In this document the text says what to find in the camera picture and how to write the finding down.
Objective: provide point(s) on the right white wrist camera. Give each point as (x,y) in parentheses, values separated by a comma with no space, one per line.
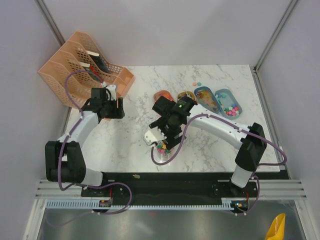
(153,136)

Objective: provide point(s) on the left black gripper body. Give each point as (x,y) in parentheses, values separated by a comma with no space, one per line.
(111,111)

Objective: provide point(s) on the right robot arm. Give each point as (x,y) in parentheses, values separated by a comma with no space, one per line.
(248,140)

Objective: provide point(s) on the yellow plastic scoop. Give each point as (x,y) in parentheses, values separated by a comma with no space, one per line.
(277,228)

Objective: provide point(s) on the black book in rack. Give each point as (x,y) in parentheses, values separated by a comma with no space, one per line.
(98,60)

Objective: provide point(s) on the red green book in rack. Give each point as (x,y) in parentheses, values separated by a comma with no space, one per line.
(92,72)

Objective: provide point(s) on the pink star candy tray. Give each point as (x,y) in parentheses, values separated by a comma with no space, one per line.
(163,93)

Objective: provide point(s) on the white cable duct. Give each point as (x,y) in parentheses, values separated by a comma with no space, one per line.
(96,204)

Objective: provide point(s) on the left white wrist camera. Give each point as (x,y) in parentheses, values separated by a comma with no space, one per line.
(111,92)

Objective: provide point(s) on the light blue candy tray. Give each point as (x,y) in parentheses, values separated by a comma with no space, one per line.
(229,106)

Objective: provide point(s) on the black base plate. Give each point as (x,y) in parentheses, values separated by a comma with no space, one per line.
(170,188)

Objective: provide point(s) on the peach file organizer rack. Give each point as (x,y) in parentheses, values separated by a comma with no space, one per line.
(70,82)

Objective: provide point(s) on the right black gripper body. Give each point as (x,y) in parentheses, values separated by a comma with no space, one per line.
(169,129)

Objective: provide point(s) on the clear plastic jar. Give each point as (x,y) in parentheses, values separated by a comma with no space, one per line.
(161,156)

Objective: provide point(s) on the stray candies near trays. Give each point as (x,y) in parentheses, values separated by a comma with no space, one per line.
(197,84)

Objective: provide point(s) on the blue jelly candy tray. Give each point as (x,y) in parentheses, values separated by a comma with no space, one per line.
(207,99)

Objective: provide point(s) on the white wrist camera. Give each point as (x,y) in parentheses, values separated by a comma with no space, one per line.
(111,92)
(153,136)

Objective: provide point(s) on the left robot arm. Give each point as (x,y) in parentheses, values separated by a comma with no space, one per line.
(64,160)

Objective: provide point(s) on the tan lollipop tray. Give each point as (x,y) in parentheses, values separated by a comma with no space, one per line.
(188,94)

